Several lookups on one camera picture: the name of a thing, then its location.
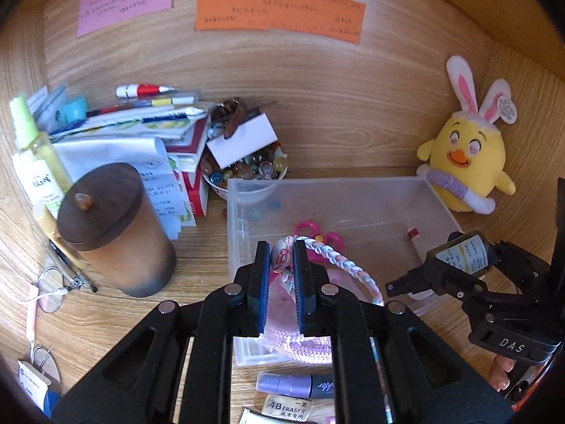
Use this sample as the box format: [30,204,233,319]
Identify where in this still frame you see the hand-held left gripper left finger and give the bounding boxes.
[50,241,271,424]

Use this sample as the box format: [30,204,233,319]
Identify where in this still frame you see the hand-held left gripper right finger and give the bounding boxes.
[293,238,515,424]

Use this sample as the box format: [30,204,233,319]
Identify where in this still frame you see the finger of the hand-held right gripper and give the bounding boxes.
[447,229,538,282]
[386,256,475,302]

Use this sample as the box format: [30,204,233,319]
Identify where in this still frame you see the dark labelled spray bottle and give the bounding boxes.
[435,232,490,279]

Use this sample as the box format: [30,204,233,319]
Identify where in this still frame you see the pastel braided hair band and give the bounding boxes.
[270,236,384,305]

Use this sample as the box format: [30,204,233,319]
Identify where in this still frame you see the clear plastic storage box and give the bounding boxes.
[226,177,464,367]

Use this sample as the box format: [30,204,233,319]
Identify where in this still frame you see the person's right hand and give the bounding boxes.
[489,355,516,393]

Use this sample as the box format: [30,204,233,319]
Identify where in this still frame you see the red white lip balm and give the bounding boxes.
[407,226,431,266]

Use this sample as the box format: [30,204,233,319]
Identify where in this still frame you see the pink knit pouch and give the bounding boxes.
[260,269,336,365]

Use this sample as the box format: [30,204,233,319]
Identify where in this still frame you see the pink flower hair clip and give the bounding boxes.
[293,221,345,252]

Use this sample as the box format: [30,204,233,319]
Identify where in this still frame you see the purple lipstick tube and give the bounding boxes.
[256,372,336,399]

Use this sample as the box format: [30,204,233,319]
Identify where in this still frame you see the yellow chick plush toy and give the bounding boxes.
[417,55,518,216]

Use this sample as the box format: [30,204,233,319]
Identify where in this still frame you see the red white box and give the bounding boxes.
[177,117,210,217]

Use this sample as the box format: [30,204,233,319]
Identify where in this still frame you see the white eraser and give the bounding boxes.
[260,396,312,420]

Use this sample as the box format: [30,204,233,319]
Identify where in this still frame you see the bowl of glass beads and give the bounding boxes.
[201,141,290,201]

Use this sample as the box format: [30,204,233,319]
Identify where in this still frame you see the white flat packet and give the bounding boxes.
[238,407,274,424]

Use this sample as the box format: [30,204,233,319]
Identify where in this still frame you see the brown lidded cup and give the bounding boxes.
[56,162,177,299]

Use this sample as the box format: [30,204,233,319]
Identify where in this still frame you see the white cardboard box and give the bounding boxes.
[207,113,278,169]

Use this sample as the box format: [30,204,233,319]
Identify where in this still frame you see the white printed paper sheets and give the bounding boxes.
[53,137,197,239]

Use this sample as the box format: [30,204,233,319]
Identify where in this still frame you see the brown hair clip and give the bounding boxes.
[211,97,254,140]

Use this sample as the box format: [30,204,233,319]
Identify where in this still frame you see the black pen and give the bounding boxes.
[46,236,99,293]

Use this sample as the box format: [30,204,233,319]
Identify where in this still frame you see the stack of booklets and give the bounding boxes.
[48,106,210,151]

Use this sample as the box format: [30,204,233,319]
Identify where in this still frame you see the pen with yellow label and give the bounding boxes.
[86,95,199,118]

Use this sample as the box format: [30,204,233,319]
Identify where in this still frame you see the cream small tube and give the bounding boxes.
[33,199,63,237]

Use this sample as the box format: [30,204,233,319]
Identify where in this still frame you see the red white marker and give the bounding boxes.
[115,83,177,99]

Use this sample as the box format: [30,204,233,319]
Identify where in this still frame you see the pink strip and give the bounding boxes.
[25,285,40,341]

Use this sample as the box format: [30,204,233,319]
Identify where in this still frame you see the white cosmetic tube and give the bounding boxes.
[12,152,67,219]

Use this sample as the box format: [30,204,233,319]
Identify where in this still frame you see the white blue paper packet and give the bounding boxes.
[18,360,54,418]

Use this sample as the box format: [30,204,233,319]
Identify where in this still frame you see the light blue cap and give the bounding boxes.
[63,96,88,122]

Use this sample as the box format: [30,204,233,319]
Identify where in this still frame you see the yellow-green spray bottle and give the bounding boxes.
[9,95,73,195]

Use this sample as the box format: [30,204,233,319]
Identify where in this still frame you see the orange paper note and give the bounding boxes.
[194,0,367,46]

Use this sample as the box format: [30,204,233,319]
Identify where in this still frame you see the white blue packets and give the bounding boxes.
[26,84,67,133]

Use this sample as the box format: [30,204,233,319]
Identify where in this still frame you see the wire-rim glasses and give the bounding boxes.
[37,265,84,312]

